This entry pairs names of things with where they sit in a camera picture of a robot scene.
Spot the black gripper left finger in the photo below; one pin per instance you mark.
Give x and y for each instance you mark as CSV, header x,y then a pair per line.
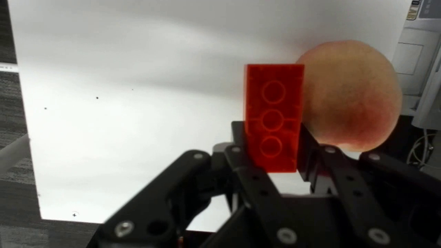
x,y
160,214

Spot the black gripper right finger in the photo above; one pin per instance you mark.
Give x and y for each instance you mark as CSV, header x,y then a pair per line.
x,y
373,202

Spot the red toy block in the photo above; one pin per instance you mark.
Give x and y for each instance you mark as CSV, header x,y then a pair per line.
x,y
273,115

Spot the white cubby shelf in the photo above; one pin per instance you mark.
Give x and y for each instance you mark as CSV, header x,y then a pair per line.
x,y
114,90

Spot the peach fruit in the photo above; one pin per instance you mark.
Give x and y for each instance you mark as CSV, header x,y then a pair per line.
x,y
351,97

